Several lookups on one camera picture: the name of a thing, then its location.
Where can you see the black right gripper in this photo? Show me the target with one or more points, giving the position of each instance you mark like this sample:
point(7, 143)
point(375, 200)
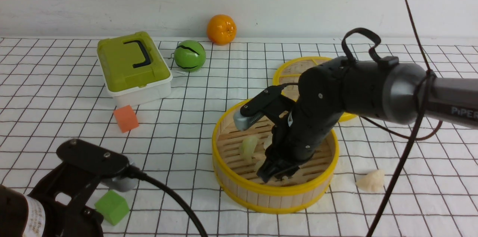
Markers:
point(294, 142)

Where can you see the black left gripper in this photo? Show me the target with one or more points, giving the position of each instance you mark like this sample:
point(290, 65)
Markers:
point(64, 193)

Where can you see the pale green bottom dumpling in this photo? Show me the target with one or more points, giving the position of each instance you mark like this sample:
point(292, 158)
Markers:
point(247, 148)

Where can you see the pale green dumpling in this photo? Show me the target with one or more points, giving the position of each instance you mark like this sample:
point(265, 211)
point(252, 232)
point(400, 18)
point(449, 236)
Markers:
point(259, 164)
point(247, 148)

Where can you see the cream white dumpling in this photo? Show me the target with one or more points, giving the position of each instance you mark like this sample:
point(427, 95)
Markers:
point(268, 141)

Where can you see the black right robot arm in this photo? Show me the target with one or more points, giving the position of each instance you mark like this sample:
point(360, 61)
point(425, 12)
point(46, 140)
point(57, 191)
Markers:
point(394, 92)

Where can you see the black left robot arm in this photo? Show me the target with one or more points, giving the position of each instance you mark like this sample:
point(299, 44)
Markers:
point(21, 216)

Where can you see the bamboo steamer tray yellow rim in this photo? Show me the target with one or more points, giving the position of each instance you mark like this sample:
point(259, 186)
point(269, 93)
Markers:
point(239, 181)

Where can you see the bamboo steamer lid yellow rim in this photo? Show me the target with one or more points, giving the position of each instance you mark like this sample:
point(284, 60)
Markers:
point(290, 72)

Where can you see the green foam cube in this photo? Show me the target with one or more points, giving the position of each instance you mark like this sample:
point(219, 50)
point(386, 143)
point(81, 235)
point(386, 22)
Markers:
point(113, 207)

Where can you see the orange foam cube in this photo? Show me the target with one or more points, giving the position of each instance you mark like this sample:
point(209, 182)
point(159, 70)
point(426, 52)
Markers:
point(126, 118)

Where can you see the green toy watermelon ball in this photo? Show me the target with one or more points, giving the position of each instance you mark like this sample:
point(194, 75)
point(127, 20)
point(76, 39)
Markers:
point(190, 55)

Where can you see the green lidded white box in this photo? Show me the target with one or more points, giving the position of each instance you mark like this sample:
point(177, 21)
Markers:
point(133, 69)

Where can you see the orange toy fruit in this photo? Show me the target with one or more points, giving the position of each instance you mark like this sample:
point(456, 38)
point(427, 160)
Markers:
point(221, 29)

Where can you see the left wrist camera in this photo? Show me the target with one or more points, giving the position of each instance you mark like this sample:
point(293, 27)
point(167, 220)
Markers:
point(111, 167)

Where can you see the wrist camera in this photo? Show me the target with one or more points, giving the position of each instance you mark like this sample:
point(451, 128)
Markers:
point(111, 167)
point(270, 102)

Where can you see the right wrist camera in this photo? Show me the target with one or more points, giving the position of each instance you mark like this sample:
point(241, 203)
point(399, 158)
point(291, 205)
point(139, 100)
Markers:
point(270, 102)

